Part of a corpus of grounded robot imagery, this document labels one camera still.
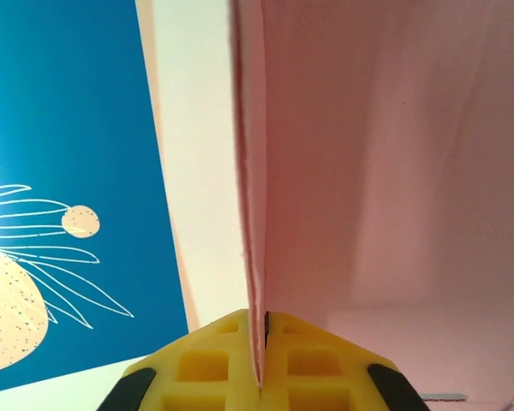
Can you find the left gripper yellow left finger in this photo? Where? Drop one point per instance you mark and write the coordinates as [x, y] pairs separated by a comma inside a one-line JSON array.
[[197, 368]]

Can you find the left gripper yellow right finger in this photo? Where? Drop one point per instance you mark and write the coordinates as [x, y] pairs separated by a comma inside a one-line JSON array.
[[325, 368]]

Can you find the blue poster large peach circle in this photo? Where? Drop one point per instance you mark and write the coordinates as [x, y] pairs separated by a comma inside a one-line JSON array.
[[68, 107]]

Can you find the pink paper box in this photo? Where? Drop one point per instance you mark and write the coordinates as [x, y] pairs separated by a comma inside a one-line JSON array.
[[390, 171]]

